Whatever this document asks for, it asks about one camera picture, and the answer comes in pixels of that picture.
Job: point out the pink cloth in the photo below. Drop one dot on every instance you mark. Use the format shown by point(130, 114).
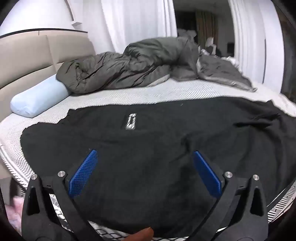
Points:
point(15, 208)

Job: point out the grey duvet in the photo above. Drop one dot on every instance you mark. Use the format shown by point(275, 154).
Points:
point(129, 67)

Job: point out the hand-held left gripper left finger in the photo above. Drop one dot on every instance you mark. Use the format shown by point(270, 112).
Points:
point(82, 176)

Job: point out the white cloth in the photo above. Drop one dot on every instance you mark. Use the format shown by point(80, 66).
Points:
point(229, 60)

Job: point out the person's left hand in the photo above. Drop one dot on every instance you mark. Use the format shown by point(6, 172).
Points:
point(141, 235)

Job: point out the brown curtain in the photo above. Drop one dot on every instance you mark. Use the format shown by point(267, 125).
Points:
point(205, 25)

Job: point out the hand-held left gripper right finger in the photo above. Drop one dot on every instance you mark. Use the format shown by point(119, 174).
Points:
point(208, 176)

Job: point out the white object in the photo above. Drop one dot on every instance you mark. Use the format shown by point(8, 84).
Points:
point(210, 42)

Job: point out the black pants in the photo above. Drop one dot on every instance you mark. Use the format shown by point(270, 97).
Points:
point(150, 143)

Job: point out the white wardrobe door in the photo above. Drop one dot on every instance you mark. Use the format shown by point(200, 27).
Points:
point(275, 46)

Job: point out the beige padded headboard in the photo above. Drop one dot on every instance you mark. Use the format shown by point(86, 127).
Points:
point(27, 55)

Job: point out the light blue pillow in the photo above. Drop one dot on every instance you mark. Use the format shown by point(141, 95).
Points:
point(37, 98)

